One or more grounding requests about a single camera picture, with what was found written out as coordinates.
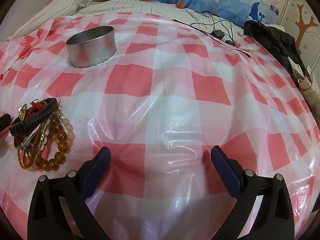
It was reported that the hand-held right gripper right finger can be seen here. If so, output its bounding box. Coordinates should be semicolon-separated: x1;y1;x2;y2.
210;147;293;240

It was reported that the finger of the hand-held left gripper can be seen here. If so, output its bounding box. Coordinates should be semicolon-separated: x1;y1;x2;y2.
0;114;12;132

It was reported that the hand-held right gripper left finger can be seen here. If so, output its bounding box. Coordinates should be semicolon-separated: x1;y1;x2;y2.
27;146;112;240

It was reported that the red cord bracelet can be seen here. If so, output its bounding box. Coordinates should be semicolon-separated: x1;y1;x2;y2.
29;100;48;111

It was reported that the white bead bracelet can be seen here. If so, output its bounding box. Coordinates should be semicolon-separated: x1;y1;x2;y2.
39;123;51;151

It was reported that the amber bead bracelet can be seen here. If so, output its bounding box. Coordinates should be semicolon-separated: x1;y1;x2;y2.
35;119;69;172

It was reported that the pale pink bead bracelet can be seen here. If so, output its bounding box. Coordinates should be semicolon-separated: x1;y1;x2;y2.
57;102;76;147

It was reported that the gold chain bracelet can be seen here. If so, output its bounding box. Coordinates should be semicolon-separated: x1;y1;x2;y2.
16;140;44;170

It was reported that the round metal tin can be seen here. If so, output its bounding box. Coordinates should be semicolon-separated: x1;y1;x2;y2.
66;26;117;68

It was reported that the red checked plastic tablecloth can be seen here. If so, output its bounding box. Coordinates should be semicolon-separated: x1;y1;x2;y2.
0;12;320;240

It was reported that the striped cream bedding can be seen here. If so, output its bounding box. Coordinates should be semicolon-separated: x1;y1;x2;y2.
6;0;218;43

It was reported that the cream dotted cloth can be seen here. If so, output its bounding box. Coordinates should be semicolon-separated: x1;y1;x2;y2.
287;56;320;122

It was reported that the black plastic bag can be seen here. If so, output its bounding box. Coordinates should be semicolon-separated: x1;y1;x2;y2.
244;20;305;85

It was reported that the blue whale print quilt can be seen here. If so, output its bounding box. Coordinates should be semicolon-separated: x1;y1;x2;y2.
75;0;280;25

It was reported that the black cable with adapters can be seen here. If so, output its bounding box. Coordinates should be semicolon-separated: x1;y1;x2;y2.
172;10;252;58

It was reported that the orange tree wall sticker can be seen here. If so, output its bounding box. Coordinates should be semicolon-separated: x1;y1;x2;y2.
294;4;319;40

